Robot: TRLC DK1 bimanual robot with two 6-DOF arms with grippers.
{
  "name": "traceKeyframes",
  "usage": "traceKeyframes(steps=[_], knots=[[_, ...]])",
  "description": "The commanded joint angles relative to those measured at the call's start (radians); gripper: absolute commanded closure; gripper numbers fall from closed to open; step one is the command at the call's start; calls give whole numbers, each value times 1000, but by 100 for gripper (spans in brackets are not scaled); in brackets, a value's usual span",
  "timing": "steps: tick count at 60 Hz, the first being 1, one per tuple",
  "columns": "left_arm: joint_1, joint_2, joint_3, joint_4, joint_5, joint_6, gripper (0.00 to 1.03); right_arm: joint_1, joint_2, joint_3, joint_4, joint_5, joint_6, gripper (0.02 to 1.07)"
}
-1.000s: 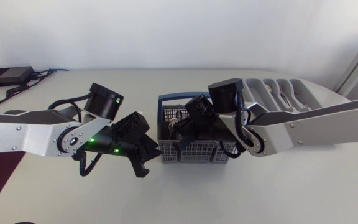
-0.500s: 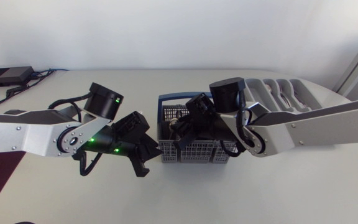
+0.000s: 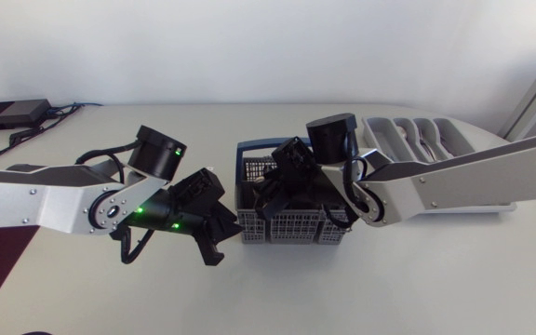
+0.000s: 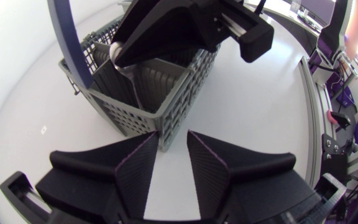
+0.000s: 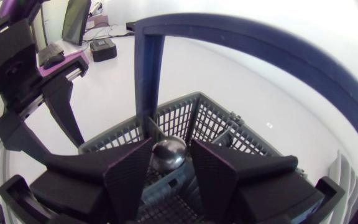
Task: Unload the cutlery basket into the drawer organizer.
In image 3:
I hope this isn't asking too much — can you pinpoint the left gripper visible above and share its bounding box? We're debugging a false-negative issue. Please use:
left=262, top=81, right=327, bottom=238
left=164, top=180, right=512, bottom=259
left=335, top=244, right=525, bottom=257
left=173, top=198, right=244, bottom=267

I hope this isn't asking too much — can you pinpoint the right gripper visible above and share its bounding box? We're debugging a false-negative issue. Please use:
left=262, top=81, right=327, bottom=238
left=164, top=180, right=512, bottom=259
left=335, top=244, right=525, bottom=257
left=253, top=163, right=344, bottom=221

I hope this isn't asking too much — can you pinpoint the grey cutlery basket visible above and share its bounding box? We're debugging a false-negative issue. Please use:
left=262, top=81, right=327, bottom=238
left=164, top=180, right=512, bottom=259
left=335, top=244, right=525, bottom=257
left=234, top=136, right=358, bottom=246

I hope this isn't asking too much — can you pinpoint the grey cutlery tray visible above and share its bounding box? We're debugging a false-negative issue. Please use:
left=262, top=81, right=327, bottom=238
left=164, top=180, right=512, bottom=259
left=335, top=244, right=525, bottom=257
left=360, top=115, right=518, bottom=215

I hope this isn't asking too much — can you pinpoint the steel spoon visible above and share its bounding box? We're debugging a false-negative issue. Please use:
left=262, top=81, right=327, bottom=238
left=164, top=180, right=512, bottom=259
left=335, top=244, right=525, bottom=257
left=396, top=125, right=413, bottom=157

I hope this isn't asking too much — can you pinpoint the steel fork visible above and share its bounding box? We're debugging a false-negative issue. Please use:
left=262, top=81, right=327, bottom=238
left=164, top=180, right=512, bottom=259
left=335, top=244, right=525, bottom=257
left=417, top=132, right=436, bottom=162

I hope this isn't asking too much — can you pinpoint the black power brick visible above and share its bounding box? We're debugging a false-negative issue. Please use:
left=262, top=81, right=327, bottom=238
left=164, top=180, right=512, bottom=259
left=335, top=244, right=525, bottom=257
left=0, top=98, right=53, bottom=132

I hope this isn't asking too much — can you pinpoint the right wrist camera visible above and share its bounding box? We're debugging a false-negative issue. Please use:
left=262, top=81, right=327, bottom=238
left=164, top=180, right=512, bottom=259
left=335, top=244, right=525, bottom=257
left=271, top=136, right=318, bottom=180

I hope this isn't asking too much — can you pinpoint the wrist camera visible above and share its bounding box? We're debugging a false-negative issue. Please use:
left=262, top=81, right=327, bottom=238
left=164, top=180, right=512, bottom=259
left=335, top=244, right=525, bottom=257
left=170, top=167, right=226, bottom=211
left=271, top=136, right=318, bottom=180

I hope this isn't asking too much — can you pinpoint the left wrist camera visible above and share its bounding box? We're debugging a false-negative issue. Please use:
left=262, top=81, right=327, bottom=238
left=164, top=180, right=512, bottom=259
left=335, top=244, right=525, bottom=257
left=170, top=167, right=226, bottom=211

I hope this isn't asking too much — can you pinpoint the blue cable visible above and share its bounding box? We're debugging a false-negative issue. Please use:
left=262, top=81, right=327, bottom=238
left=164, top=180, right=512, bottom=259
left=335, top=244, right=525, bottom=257
left=47, top=101, right=104, bottom=115

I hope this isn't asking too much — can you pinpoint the black cable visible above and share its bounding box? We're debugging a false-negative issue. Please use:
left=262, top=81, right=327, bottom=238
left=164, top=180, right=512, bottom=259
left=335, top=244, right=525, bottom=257
left=0, top=103, right=84, bottom=168

